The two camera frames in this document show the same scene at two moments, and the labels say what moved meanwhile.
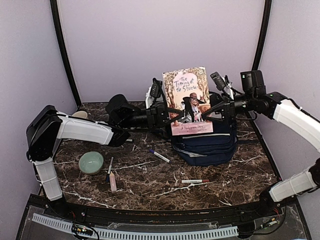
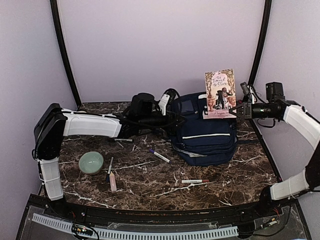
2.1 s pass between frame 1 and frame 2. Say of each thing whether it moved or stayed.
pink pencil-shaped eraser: stayed
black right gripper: moved
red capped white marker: stayed
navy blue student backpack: stayed
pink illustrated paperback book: moved
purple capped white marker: stayed
